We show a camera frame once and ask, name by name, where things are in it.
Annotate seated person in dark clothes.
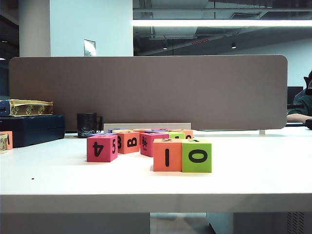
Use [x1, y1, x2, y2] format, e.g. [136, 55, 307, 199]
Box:
[287, 70, 312, 123]

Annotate pink foam block 5 2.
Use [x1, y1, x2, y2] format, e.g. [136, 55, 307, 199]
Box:
[86, 135, 118, 163]

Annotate grey wall sign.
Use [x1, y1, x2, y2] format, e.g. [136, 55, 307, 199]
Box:
[84, 39, 96, 57]

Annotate orange foam block letter N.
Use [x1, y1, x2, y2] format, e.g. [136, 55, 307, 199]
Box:
[0, 131, 13, 151]

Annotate orange foam block Y X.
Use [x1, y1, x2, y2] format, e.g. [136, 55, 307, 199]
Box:
[174, 129, 194, 140]

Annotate orange foam block 2 I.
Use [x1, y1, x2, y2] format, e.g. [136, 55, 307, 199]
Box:
[153, 138, 183, 172]

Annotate grey under-desk cabinet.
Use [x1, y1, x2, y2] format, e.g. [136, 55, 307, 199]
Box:
[206, 212, 312, 234]

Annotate black mug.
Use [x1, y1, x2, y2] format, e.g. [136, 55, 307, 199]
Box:
[77, 113, 103, 138]

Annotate dark blue hard case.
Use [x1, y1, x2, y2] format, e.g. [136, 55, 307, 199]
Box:
[0, 114, 66, 148]

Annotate green foam block 3 O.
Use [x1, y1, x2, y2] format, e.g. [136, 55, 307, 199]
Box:
[181, 139, 213, 173]

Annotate orange foam block letter B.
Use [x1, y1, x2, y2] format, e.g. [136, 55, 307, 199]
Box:
[112, 131, 141, 155]

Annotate packaged foam block set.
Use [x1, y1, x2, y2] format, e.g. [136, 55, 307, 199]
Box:
[0, 98, 54, 117]

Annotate dark background monitor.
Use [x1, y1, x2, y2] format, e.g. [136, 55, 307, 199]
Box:
[287, 86, 304, 110]

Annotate green foam block digit 1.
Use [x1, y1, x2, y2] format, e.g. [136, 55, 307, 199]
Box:
[168, 131, 186, 140]

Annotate pink foam block bug X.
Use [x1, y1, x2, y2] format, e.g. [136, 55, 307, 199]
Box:
[140, 133, 170, 157]

